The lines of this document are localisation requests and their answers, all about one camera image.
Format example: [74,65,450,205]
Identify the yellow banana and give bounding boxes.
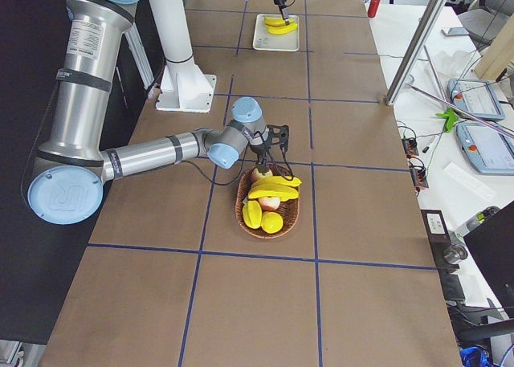
[251,176,302,190]
[247,184,299,202]

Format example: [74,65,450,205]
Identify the yellow banana moved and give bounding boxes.
[264,16,296,27]
[266,22,298,35]

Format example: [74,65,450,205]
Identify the brown wicker basket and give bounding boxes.
[235,165,300,239]

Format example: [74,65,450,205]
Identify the red apple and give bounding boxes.
[251,167,273,183]

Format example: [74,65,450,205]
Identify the pink white peach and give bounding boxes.
[257,196,281,211]

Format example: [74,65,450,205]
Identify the white rectangular bear tray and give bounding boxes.
[252,14,300,52]

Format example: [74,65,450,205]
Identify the yellow starfruit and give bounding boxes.
[242,200,263,229]

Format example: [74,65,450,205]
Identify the yellow lemon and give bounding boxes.
[260,211,284,234]

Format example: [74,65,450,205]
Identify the teach pendant far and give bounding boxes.
[450,78,505,121]

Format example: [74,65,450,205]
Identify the teach pendant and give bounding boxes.
[450,78,505,121]
[455,122,513,175]

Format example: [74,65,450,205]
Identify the teach pendant near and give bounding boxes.
[455,122,513,175]

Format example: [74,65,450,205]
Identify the long metal grabber tool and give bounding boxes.
[405,81,514,137]

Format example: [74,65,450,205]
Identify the black braided cable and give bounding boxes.
[184,153,258,186]

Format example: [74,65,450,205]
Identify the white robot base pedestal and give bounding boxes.
[149,0,216,113]

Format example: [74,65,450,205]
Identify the aluminium frame post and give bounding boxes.
[384,0,447,106]

